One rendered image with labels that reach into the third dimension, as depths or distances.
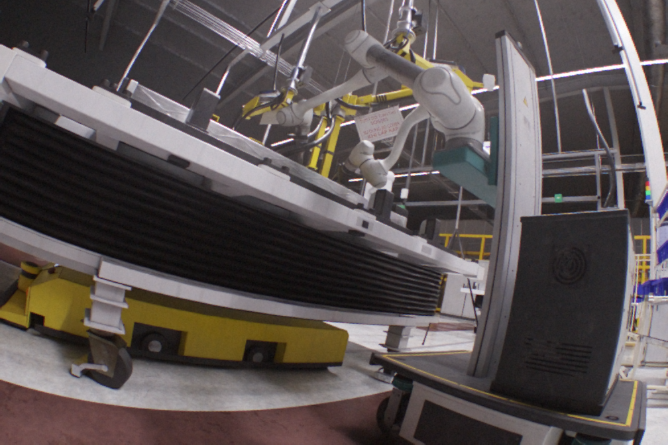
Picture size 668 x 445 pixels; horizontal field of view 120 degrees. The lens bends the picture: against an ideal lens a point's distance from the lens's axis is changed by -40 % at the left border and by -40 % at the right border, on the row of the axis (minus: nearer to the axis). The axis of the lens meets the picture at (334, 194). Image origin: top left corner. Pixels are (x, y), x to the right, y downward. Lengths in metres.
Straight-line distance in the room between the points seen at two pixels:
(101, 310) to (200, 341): 0.56
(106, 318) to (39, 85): 0.69
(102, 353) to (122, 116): 0.72
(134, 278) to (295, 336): 0.98
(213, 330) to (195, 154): 0.85
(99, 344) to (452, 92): 1.39
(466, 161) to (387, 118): 1.20
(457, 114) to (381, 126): 1.15
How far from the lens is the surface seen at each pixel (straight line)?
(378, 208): 1.45
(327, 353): 1.93
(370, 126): 2.22
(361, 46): 1.54
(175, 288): 1.07
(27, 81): 0.93
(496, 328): 1.13
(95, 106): 0.89
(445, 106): 1.09
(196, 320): 1.45
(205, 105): 0.99
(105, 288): 1.06
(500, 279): 1.11
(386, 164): 1.80
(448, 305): 11.08
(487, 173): 1.24
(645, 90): 5.40
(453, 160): 1.15
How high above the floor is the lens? 0.57
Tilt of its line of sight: 15 degrees up
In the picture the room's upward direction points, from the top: 13 degrees clockwise
